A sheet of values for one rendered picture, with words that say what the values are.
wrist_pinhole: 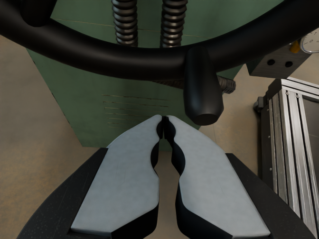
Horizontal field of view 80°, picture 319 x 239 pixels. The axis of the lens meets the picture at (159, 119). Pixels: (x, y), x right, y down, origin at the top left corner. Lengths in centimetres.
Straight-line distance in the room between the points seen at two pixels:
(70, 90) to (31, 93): 58
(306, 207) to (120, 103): 64
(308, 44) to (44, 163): 88
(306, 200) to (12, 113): 117
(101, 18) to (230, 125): 82
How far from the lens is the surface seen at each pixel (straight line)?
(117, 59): 16
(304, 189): 80
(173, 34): 22
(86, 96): 54
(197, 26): 37
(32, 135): 98
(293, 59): 43
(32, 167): 92
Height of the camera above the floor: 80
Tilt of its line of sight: 59 degrees down
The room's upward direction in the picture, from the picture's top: 15 degrees clockwise
